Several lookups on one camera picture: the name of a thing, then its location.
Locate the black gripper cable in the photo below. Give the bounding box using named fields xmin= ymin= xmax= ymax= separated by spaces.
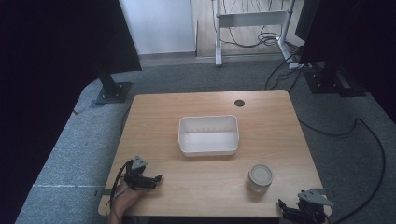
xmin=109 ymin=160 xmax=134 ymax=210

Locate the black stand with base plate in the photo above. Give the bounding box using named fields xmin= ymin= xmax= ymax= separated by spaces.
xmin=92 ymin=61 xmax=134 ymax=105

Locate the white metal desk frame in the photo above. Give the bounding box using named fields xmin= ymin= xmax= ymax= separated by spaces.
xmin=212 ymin=0 xmax=297 ymax=68

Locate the black curtain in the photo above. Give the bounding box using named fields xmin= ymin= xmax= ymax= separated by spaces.
xmin=0 ymin=0 xmax=143 ymax=224

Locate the white plastic basin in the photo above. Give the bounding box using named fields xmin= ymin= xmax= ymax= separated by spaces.
xmin=177 ymin=114 xmax=240 ymax=158

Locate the glass jar with grey lid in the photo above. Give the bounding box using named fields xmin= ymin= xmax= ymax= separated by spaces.
xmin=247 ymin=163 xmax=275 ymax=194

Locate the black monitor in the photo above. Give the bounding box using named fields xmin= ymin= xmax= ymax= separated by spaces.
xmin=294 ymin=0 xmax=321 ymax=43

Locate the person's left hand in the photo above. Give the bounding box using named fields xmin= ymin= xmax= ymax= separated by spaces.
xmin=113 ymin=182 xmax=149 ymax=217

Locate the white power strip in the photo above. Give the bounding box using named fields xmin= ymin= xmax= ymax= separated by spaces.
xmin=288 ymin=62 xmax=313 ymax=70

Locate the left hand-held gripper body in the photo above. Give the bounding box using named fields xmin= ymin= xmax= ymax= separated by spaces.
xmin=123 ymin=155 xmax=149 ymax=190

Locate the long black floor cable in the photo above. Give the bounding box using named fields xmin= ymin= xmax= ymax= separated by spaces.
xmin=298 ymin=117 xmax=388 ymax=224

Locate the black stand base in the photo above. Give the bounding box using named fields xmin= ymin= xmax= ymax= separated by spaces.
xmin=303 ymin=68 xmax=368 ymax=98

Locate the bundle of black cables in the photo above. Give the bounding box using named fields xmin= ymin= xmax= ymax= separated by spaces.
xmin=221 ymin=0 xmax=303 ymax=49

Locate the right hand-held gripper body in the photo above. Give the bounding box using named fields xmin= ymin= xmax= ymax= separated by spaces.
xmin=296 ymin=188 xmax=334 ymax=224

